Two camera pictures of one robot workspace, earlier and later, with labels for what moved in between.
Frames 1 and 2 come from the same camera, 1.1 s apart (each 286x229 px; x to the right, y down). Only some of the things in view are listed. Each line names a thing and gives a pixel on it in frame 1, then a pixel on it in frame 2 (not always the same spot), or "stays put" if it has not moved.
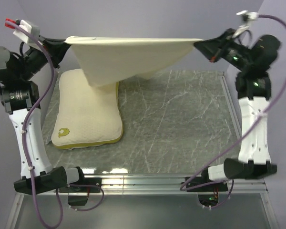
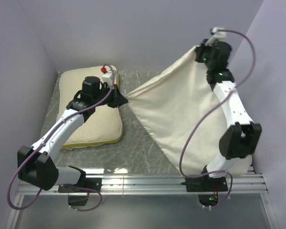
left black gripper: [56, 48] to [118, 98]
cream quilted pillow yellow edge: [87, 115] stays put
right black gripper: [215, 48] to [199, 49]
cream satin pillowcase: [105, 60] to [173, 106]
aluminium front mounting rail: [155, 184] stays put
